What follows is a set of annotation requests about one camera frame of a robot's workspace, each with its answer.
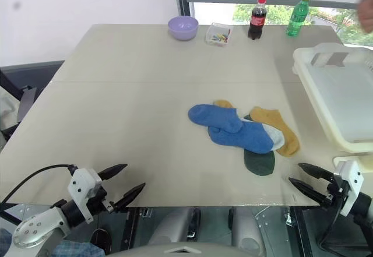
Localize blue plaid cloth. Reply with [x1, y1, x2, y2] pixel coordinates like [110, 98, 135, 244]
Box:
[0, 228, 103, 257]

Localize grey robot torso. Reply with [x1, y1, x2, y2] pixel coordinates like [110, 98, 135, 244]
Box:
[110, 241, 280, 257]

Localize silver robot left leg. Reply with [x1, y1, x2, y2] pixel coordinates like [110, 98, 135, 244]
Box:
[148, 207, 202, 245]

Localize cola bottle with red cap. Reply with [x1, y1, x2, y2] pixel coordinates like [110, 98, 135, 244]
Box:
[248, 0, 268, 41]

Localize yellow sock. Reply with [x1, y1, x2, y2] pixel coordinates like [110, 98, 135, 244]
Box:
[249, 107, 301, 157]
[213, 99, 235, 110]

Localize beige fabric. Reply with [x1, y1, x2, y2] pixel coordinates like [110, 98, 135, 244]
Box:
[0, 87, 22, 152]

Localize green bottle with yellow cap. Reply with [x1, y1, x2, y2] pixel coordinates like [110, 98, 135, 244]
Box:
[285, 0, 312, 37]

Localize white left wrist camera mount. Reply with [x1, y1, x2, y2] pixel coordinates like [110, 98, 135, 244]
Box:
[67, 168, 103, 224]

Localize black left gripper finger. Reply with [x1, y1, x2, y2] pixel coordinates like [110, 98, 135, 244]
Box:
[97, 163, 128, 181]
[112, 182, 146, 213]

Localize purple plastic bowl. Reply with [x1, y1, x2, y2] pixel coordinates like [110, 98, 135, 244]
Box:
[167, 16, 199, 42]

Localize blue sock with grey toe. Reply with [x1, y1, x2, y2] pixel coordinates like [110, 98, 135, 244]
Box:
[207, 120, 285, 155]

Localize dark green sock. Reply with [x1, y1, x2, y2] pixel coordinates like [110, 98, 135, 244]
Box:
[243, 114, 277, 177]

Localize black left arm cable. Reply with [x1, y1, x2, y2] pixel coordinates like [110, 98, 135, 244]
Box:
[0, 163, 78, 208]

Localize dark grey chair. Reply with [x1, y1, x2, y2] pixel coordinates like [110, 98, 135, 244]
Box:
[0, 60, 65, 132]

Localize white plastic basket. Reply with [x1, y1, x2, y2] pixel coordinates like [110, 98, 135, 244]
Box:
[292, 43, 373, 153]

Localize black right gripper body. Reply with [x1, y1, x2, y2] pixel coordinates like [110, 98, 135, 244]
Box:
[325, 175, 349, 208]

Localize clear container with clips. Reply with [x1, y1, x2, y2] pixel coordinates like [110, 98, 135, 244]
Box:
[205, 22, 235, 48]

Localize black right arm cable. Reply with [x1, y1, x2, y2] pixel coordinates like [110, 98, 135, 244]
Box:
[316, 204, 345, 252]

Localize silver robot right leg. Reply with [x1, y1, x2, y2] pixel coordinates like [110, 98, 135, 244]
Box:
[228, 207, 265, 251]

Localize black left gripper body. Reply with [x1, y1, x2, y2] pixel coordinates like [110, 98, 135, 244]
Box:
[87, 187, 117, 214]

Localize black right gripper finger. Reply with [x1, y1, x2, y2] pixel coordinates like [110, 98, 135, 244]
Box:
[297, 163, 334, 184]
[288, 177, 329, 208]

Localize blue knitted beanie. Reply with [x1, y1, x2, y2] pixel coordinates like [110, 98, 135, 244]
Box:
[188, 104, 244, 134]

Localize silver robot leg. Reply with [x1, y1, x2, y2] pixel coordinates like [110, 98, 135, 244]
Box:
[228, 207, 265, 251]
[148, 207, 202, 245]

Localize black rounded shoe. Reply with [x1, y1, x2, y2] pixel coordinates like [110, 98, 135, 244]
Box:
[90, 228, 113, 254]

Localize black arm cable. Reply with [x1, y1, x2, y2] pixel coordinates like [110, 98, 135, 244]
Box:
[0, 163, 78, 208]
[316, 204, 345, 252]

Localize colourful small clips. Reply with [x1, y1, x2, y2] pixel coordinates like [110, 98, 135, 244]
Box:
[210, 29, 231, 43]

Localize bystander hand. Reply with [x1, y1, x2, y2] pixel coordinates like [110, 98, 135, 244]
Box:
[357, 0, 373, 34]

